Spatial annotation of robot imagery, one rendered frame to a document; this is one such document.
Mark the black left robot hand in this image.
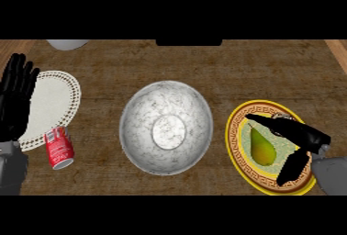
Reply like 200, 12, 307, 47
0, 52, 41, 143

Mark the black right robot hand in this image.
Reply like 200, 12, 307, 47
243, 113, 332, 187

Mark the green pear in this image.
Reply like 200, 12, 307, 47
245, 123, 277, 167

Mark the yellow patterned plate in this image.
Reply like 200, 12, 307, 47
222, 99, 317, 196

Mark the white marble bowl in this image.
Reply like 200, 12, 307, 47
118, 80, 213, 176

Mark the white lace placemat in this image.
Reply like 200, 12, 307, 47
17, 70, 82, 152

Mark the pale grey round object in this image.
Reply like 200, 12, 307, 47
44, 39, 91, 51

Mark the red can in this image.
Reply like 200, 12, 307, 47
41, 126, 75, 171

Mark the brown burlap table mat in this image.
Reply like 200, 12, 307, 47
19, 39, 347, 196

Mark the black appliance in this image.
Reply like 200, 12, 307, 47
154, 39, 222, 47

